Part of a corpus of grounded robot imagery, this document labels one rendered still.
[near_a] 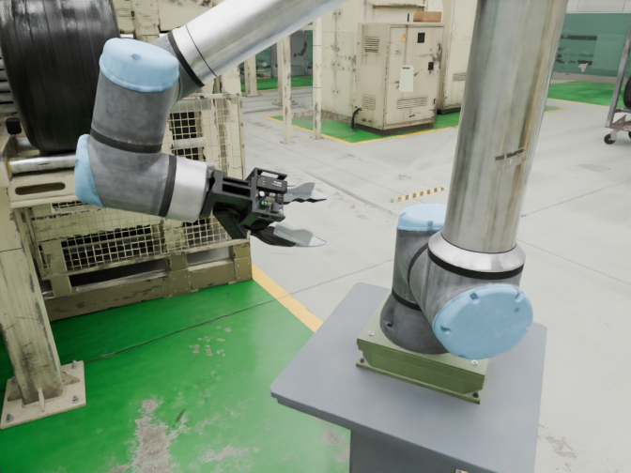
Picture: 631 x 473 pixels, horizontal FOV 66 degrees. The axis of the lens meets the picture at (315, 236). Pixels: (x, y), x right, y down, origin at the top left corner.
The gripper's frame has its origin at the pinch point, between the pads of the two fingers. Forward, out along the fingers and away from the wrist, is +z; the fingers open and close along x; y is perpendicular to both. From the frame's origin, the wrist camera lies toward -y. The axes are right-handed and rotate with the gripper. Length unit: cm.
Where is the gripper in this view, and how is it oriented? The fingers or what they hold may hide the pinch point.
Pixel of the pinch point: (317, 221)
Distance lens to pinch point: 81.5
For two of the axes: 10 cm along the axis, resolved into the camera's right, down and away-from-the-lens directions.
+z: 9.0, 1.6, 4.0
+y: 4.3, -2.8, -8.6
